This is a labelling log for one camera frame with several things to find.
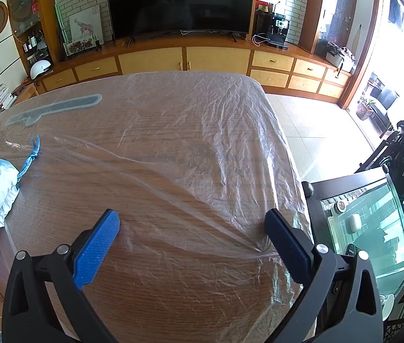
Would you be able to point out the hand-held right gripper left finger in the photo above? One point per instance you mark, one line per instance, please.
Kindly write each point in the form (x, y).
(96, 248)

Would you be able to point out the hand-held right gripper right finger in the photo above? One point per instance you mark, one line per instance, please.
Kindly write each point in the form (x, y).
(287, 246)

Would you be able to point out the white earbuds case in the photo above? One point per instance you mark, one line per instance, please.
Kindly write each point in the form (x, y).
(354, 222)

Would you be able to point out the glass top side table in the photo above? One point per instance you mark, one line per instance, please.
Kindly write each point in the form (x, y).
(366, 214)

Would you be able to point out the white cup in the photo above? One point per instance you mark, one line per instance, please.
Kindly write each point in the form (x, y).
(387, 305)

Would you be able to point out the dark wooden chair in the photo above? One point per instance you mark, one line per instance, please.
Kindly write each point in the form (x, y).
(376, 157)

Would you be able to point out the wooden table with plastic cover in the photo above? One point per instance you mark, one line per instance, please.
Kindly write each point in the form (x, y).
(187, 132)

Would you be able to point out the potted plant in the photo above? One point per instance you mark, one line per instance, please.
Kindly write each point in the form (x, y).
(364, 109)

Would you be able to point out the stack of books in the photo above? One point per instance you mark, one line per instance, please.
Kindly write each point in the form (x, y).
(1, 100)

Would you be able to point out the dark balcony bench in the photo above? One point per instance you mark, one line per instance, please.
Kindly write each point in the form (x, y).
(387, 96)

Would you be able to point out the white helmet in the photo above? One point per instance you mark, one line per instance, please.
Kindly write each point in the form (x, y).
(40, 68)

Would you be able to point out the white box appliance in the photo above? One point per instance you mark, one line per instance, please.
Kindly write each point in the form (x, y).
(341, 60)

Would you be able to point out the red flower picture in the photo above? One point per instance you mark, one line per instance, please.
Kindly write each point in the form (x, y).
(80, 46)

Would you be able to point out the black coffee machine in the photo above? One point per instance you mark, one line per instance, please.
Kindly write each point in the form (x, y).
(278, 28)

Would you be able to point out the giraffe picture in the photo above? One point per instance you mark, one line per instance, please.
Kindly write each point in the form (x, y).
(86, 25)

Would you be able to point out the standing fan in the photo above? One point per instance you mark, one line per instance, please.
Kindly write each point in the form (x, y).
(23, 7)

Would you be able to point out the large black television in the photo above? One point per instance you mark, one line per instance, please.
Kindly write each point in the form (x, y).
(180, 3)

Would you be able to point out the wooden wall cabinet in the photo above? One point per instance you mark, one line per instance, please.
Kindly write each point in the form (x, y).
(152, 60)

